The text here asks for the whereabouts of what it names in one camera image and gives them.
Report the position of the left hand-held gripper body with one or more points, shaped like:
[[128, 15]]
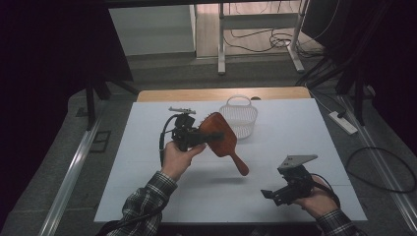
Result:
[[185, 134]]

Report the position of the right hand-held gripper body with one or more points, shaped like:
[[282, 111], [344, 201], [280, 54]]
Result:
[[296, 185]]

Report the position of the brown wooden hairbrush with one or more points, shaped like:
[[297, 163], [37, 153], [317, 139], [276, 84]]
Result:
[[223, 147]]

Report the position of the white plastic basket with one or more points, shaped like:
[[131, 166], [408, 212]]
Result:
[[244, 118]]

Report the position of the person's left hand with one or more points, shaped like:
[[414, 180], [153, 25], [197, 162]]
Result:
[[175, 160]]

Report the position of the person's right hand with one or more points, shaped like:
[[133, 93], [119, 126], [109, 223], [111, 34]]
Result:
[[319, 203]]

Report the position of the wooden table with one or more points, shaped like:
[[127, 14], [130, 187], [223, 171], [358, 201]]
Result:
[[196, 95]]

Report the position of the white table cover board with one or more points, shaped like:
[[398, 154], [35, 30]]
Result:
[[229, 203]]

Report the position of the white power strip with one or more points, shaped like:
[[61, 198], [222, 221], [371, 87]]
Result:
[[343, 123]]

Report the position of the black floor plate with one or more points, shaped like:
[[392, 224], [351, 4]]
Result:
[[101, 141]]

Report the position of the black tripod stand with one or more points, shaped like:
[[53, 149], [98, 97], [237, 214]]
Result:
[[90, 105], [360, 98]]

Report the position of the white cabinet panel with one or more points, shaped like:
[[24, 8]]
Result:
[[152, 29]]

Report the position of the aluminium floor rail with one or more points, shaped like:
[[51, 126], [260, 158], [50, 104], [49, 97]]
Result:
[[70, 180], [382, 160]]

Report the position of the white desk frame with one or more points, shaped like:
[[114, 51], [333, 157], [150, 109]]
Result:
[[259, 21]]

